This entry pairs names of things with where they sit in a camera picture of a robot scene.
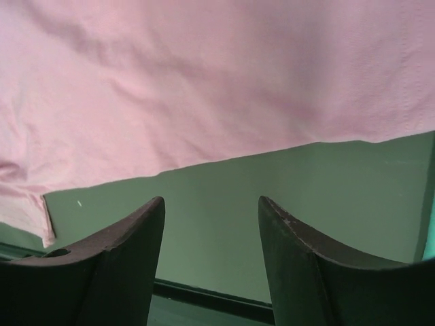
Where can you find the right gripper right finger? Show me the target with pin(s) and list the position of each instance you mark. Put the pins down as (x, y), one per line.
(314, 279)

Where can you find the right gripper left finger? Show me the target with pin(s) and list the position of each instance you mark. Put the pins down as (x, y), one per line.
(106, 278)

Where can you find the pink t shirt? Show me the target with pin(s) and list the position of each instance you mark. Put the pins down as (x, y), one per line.
(100, 91)

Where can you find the folded teal t shirt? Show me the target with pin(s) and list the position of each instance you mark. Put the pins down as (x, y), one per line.
(429, 251)

